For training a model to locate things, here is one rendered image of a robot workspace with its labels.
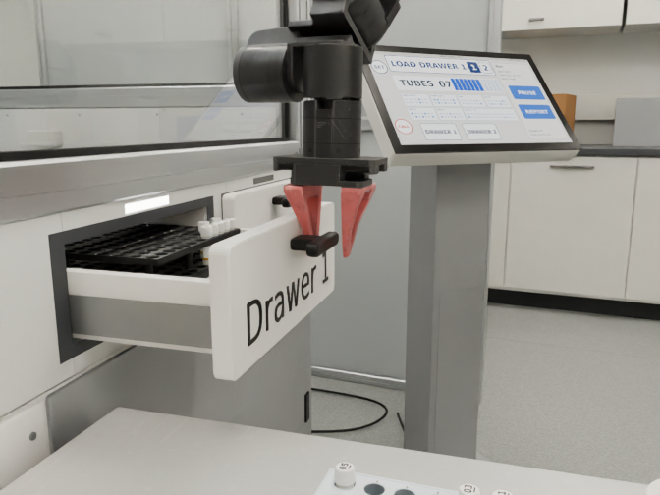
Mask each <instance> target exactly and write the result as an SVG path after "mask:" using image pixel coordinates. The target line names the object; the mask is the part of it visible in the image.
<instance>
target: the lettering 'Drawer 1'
mask: <svg viewBox="0 0 660 495"><path fill-rule="evenodd" d="M324 256H325V279H324V280H323V284H324V283H325V282H326V281H327V280H328V276H327V277H326V252H324V253H323V254H322V258H323V257H324ZM315 269H316V265H315V266H314V267H313V268H311V293H313V273H314V270H315ZM305 276H306V277H307V282H306V283H305V284H303V280H304V277H305ZM299 283H300V278H298V283H297V297H296V289H295V281H294V282H293V283H292V292H291V299H290V292H289V286H287V295H288V304H289V311H291V310H292V304H293V291H294V298H295V306H297V305H298V297H299ZM307 285H309V275H308V273H307V272H305V273H304V274H303V276H302V298H303V299H304V300H305V299H307V297H308V295H309V291H308V293H307V294H306V295H304V294H303V289H304V288H305V287H306V286H307ZM279 296H281V297H282V300H281V301H280V302H279V303H278V304H277V305H276V308H275V321H276V322H279V321H280V320H281V318H283V317H284V294H283V292H282V291H279V292H278V293H277V294H276V296H275V301H276V299H277V298H278V297H279ZM271 302H273V297H271V298H270V299H269V301H266V302H265V305H266V331H268V330H269V321H268V309H269V305H270V303H271ZM254 304H257V305H258V309H259V327H258V331H257V333H256V335H255V336H254V337H253V338H252V339H250V307H251V306H252V305H254ZM280 305H282V311H281V315H280V317H279V318H278V317H277V310H278V307H279V306H280ZM261 326H262V306H261V302H260V300H258V299H255V300H252V301H251V302H249V303H247V346H248V347H249V346H250V345H251V344H252V343H253V342H254V341H255V340H256V339H257V338H258V336H259V334H260V331H261Z"/></svg>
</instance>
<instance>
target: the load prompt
mask: <svg viewBox="0 0 660 495"><path fill-rule="evenodd" d="M384 57H385V60H386V62H387V65H388V67H389V69H390V72H405V73H428V74H452V75H475V76H496V74H495V72H494V70H493V68H492V66H491V64H490V62H489V60H470V59H453V58H435V57H417V56H399V55H384Z"/></svg>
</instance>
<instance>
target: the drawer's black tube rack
mask: <svg viewBox="0 0 660 495"><path fill-rule="evenodd" d="M198 237H201V235H200V232H199V231H198V226H185V225H165V224H145V223H143V224H139V225H135V226H133V227H129V228H125V229H121V230H118V231H114V232H110V233H106V234H103V235H99V236H95V237H91V238H88V239H84V240H80V241H76V242H73V243H69V244H65V256H66V267H67V268H78V269H91V270H104V271H117V272H130V273H142V274H155V275H168V276H182V277H194V278H208V277H209V265H203V261H202V258H200V250H197V251H194V252H192V253H189V254H186V255H184V256H181V257H179V258H176V259H174V260H171V261H169V262H166V263H164V264H161V265H159V266H149V265H139V259H140V258H141V257H144V256H147V255H152V254H153V253H155V252H158V251H160V250H163V249H166V248H170V247H173V246H176V245H179V244H181V243H184V242H195V241H191V240H192V239H195V238H198Z"/></svg>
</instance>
